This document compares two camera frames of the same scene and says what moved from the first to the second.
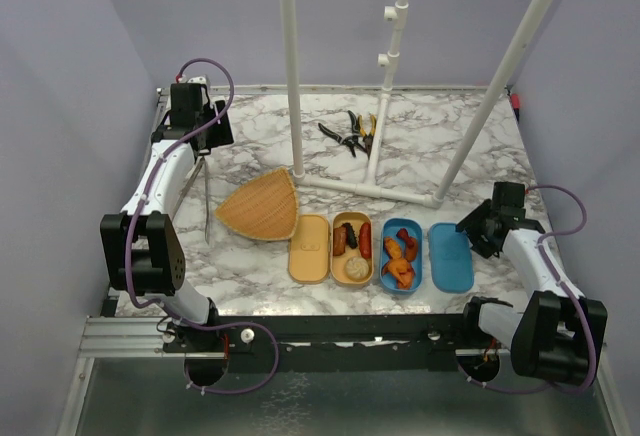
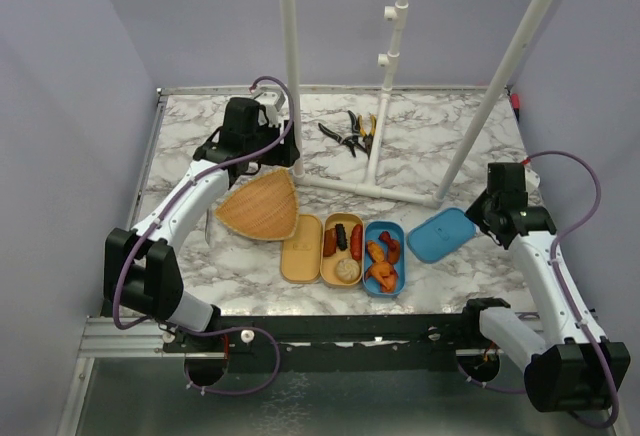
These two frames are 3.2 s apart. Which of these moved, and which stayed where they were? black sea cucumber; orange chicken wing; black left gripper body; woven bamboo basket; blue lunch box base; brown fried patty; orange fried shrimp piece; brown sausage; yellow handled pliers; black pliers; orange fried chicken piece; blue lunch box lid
Moved: black sea cucumber; black left gripper body; orange fried shrimp piece; orange chicken wing; brown fried patty; orange fried chicken piece; blue lunch box base; blue lunch box lid; brown sausage
Stayed: black pliers; yellow handled pliers; woven bamboo basket
